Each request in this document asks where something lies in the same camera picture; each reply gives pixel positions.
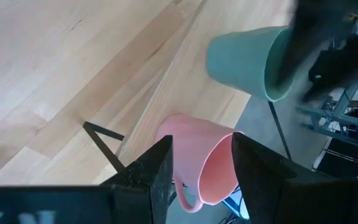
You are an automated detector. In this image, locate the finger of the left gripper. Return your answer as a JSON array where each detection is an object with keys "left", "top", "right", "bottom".
[
  {"left": 277, "top": 27, "right": 315, "bottom": 86},
  {"left": 301, "top": 79, "right": 332, "bottom": 102}
]

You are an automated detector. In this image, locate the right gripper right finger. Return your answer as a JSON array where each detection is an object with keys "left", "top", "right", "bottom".
[{"left": 231, "top": 132, "right": 298, "bottom": 224}]

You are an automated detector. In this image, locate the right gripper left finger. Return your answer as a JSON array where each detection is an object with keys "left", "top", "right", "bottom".
[{"left": 100, "top": 135, "right": 174, "bottom": 224}]

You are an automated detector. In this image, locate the pink mug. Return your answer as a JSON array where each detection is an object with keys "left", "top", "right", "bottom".
[{"left": 154, "top": 113, "right": 245, "bottom": 214}]

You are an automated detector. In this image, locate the sage green mug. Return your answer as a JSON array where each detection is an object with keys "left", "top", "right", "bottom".
[{"left": 206, "top": 26, "right": 295, "bottom": 103}]

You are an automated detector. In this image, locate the black floor box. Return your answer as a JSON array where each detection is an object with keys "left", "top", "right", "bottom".
[{"left": 314, "top": 136, "right": 358, "bottom": 179}]

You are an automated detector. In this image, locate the grey metal frame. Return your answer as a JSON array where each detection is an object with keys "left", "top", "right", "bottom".
[{"left": 296, "top": 81, "right": 358, "bottom": 151}]

